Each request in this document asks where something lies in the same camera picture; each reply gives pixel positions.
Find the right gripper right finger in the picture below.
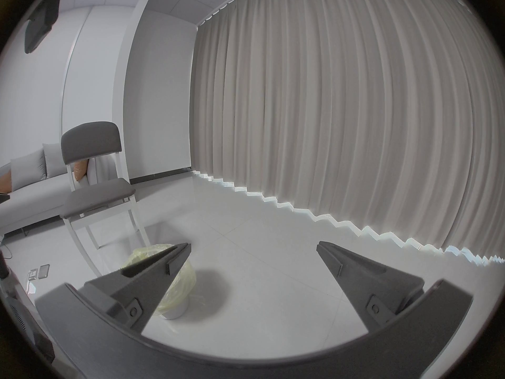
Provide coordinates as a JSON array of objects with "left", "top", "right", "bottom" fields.
[{"left": 316, "top": 241, "right": 426, "bottom": 335}]

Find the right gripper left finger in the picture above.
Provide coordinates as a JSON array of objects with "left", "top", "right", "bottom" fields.
[{"left": 84, "top": 243, "right": 191, "bottom": 334}]

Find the yellow plastic bag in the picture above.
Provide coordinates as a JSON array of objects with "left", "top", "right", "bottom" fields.
[{"left": 120, "top": 244, "right": 197, "bottom": 313}]

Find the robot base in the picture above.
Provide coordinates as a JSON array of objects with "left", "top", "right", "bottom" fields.
[{"left": 6, "top": 295, "right": 57, "bottom": 365}]

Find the white trash bin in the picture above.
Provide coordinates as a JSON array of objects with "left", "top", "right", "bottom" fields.
[{"left": 158, "top": 295, "right": 191, "bottom": 321}]

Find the light grey sofa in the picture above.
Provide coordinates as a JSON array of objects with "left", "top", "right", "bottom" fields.
[{"left": 0, "top": 142, "right": 99, "bottom": 237}]

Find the small grey pillow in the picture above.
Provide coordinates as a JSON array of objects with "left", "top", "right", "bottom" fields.
[{"left": 42, "top": 143, "right": 68, "bottom": 179}]

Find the large grey pillow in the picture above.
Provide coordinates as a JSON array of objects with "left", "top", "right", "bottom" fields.
[{"left": 11, "top": 150, "right": 46, "bottom": 192}]

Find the grey padded white chair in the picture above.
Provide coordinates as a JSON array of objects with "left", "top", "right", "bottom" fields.
[{"left": 60, "top": 122, "right": 150, "bottom": 269}]

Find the beige curtain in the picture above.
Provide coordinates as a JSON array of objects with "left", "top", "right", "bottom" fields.
[{"left": 190, "top": 0, "right": 505, "bottom": 265}]

